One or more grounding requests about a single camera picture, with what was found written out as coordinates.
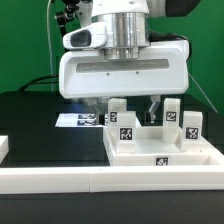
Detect black cables at base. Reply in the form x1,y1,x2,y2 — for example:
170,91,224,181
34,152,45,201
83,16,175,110
18,74,61,93

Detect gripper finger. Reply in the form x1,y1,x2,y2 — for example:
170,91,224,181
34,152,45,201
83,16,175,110
146,95,161,123
87,97,108,125

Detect white left barrier piece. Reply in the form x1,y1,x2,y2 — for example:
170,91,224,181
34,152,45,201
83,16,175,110
0,136,9,164

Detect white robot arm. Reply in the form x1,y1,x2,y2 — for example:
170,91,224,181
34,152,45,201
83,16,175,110
59,0,201,115

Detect grey cable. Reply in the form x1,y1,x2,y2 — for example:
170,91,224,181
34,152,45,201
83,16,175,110
188,73,221,115
46,0,55,92

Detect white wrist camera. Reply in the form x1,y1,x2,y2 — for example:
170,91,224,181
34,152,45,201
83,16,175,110
63,22,108,50

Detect grey cable right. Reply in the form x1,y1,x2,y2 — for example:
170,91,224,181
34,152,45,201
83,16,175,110
188,73,221,115

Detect fiducial marker sheet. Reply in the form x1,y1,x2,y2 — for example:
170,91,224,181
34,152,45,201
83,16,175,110
55,113,108,127

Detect white square table top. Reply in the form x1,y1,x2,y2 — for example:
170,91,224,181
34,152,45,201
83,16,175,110
103,126,224,166

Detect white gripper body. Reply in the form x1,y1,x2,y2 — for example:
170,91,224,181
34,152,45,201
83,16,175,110
59,40,189,99

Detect white front barrier wall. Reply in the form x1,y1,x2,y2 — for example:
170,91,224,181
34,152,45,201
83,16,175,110
0,165,224,194

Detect grey cable left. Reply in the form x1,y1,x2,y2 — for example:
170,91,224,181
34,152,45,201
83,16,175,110
46,0,55,92

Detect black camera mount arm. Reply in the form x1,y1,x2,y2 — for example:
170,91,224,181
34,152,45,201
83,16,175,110
54,0,93,38

